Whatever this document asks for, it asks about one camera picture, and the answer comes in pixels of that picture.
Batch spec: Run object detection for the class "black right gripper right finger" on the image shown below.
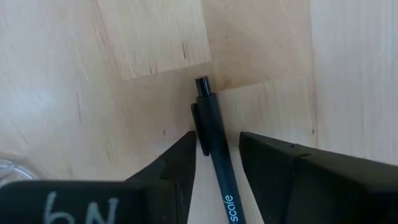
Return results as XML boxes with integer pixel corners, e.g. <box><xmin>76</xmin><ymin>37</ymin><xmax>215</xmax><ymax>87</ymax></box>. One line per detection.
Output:
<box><xmin>239</xmin><ymin>131</ymin><xmax>398</xmax><ymax>224</ymax></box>

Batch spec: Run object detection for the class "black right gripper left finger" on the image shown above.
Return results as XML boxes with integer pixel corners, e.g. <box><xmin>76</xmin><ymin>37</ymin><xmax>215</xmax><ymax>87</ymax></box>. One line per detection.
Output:
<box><xmin>0</xmin><ymin>130</ymin><xmax>197</xmax><ymax>224</ymax></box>

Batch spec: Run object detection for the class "black pen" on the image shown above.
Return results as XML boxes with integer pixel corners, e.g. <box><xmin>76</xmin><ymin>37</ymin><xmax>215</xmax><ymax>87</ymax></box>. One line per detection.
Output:
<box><xmin>190</xmin><ymin>76</ymin><xmax>247</xmax><ymax>224</ymax></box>

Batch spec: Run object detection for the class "clear plastic bin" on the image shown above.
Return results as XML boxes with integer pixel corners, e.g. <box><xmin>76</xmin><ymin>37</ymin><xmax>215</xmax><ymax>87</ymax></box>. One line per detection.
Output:
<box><xmin>0</xmin><ymin>152</ymin><xmax>38</xmax><ymax>187</ymax></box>

